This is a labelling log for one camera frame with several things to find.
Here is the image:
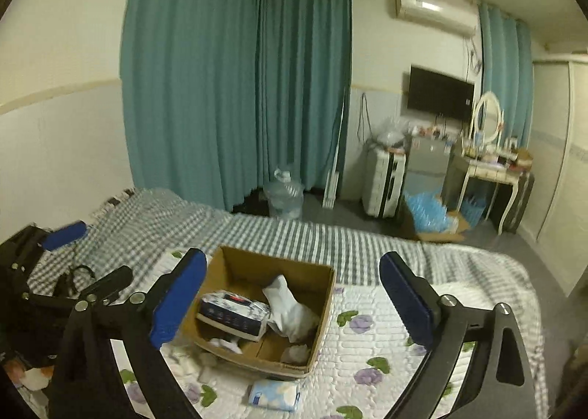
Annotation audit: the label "blue white tissue pack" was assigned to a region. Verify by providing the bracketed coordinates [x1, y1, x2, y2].
[197, 290, 272, 343]

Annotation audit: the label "light blue floral tissue pack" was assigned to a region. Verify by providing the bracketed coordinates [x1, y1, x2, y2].
[247, 379, 302, 412]

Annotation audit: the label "clear plastic bag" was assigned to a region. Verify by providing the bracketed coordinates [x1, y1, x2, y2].
[369, 117, 410, 152]

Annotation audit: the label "cardboard box of blue bottles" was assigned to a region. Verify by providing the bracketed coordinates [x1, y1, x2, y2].
[399, 191, 470, 244]

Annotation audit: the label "small crumpled white tissue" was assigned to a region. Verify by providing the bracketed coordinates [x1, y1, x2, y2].
[280, 343, 310, 365]
[209, 337, 243, 354]

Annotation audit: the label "black cable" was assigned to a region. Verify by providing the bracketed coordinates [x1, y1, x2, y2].
[53, 265, 96, 297]

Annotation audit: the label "white cloth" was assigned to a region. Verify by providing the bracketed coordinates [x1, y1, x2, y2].
[263, 275, 321, 343]

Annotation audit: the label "black wall television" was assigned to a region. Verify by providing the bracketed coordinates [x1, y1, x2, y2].
[406, 64, 476, 122]

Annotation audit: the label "brown cardboard box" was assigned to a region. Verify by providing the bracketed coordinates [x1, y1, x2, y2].
[181, 245, 337, 379]

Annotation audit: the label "wide teal curtain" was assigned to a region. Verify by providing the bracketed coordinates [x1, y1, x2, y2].
[119, 0, 259, 213]

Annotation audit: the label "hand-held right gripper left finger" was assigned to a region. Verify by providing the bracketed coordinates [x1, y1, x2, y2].
[48, 248, 207, 419]

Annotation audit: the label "cream wardrobe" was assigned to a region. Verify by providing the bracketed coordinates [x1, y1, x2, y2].
[520, 53, 588, 297]

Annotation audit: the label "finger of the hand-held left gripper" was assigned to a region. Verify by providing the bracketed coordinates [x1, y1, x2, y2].
[69, 265, 134, 307]
[9, 221, 88, 269]

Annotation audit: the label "white air conditioner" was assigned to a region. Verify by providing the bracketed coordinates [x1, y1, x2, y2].
[395, 0, 479, 38]

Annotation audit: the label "teal corner curtain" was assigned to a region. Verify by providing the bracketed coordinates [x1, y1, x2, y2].
[254, 0, 353, 194]

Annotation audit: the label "narrow teal curtain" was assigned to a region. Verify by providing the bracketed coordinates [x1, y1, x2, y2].
[477, 0, 534, 150]

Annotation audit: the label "white suitcase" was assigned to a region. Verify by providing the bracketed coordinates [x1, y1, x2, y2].
[362, 146, 408, 219]

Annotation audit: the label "white folded rack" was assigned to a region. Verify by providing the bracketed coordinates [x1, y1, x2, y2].
[323, 93, 346, 209]

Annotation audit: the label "white floral quilt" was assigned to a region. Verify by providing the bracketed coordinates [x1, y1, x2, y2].
[110, 248, 549, 419]

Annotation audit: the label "white orange soft toy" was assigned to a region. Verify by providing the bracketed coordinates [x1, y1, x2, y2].
[0, 354, 57, 404]

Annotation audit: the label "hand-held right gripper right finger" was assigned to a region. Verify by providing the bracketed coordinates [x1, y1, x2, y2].
[379, 251, 539, 419]

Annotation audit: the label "crumpled white tissues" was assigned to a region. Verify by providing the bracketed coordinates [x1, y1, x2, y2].
[171, 348, 219, 380]

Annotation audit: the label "clear water jug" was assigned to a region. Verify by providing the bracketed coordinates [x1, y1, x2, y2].
[263, 166, 305, 220]

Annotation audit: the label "white oval mirror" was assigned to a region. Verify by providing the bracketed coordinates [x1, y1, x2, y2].
[469, 91, 503, 147]

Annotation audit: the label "grey checkered bed sheet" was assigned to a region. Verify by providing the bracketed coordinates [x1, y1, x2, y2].
[25, 187, 540, 309]

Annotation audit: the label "white dressing table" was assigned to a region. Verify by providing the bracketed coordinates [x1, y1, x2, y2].
[451, 143, 534, 236]

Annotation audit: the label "grey mini fridge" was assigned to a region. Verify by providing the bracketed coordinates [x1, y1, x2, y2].
[403, 133, 452, 200]

